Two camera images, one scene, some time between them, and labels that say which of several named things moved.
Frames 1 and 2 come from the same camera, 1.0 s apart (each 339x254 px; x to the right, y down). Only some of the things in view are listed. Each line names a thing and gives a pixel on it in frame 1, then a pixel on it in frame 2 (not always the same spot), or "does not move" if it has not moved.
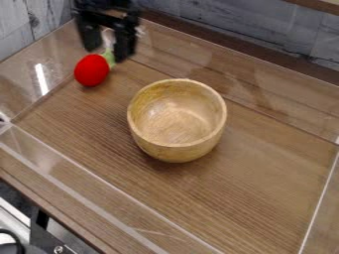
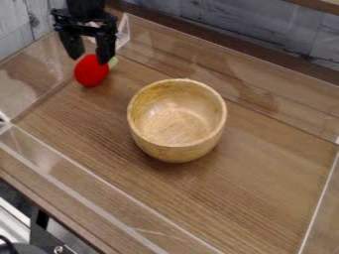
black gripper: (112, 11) to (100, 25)
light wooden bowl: (177, 117) does not move
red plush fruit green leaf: (91, 69) does not move
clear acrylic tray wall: (199, 148) does not move
